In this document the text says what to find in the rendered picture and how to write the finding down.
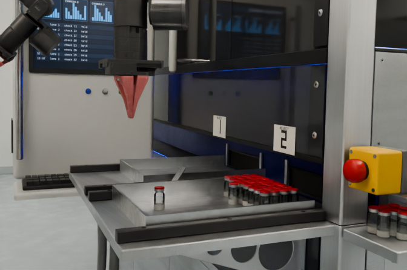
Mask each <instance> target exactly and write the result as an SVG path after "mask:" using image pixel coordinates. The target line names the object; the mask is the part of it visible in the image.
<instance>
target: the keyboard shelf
mask: <svg viewBox="0 0 407 270"><path fill-rule="evenodd" d="M13 190H14V200H31V199H47V198H57V197H73V196H80V195H79V193H78V191H77V189H76V188H75V187H73V188H54V189H36V190H25V191H24V190H23V189H22V181H20V182H15V183H14V184H13Z"/></svg>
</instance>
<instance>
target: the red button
mask: <svg viewBox="0 0 407 270"><path fill-rule="evenodd" d="M343 175H344V177H345V179H346V180H347V181H349V182H351V183H360V182H362V181H364V179H365V177H366V167H365V164H364V163H363V162H362V161H361V160H360V159H349V160H347V161H346V162H345V163H344V165H343Z"/></svg>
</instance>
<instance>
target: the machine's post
mask: <svg viewBox="0 0 407 270"><path fill-rule="evenodd" d="M376 8H377V0H330V5H329V36H328V68H327V84H326V116H325V147H324V163H323V195H322V209H323V210H325V221H327V222H329V223H332V224H333V225H335V235H329V236H324V237H321V243H320V270H365V254H366V249H364V248H361V247H359V246H357V245H355V244H353V243H351V242H349V241H347V240H344V239H343V230H344V229H346V228H356V227H361V226H367V212H368V193H367V192H364V191H361V190H358V189H354V188H351V187H349V186H348V181H347V180H346V179H345V177H344V175H343V165H344V163H345V162H346V161H347V160H349V149H350V148H351V147H370V144H371V118H372V91H373V76H374V49H375V35H376Z"/></svg>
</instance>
